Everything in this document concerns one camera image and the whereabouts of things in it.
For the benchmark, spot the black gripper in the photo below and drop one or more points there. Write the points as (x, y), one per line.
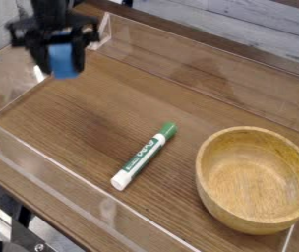
(38, 31)

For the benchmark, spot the blue foam block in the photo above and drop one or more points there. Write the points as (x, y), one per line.
(60, 61)

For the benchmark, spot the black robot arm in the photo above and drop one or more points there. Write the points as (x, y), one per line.
(50, 8)

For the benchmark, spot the brown wooden bowl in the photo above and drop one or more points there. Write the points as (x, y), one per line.
(247, 179)

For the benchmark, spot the green white marker pen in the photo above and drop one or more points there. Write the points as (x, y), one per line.
(136, 163)

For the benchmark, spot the clear acrylic tray wall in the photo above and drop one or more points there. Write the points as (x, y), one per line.
(71, 131)

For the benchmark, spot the black metal bracket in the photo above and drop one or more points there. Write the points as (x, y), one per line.
(26, 239)

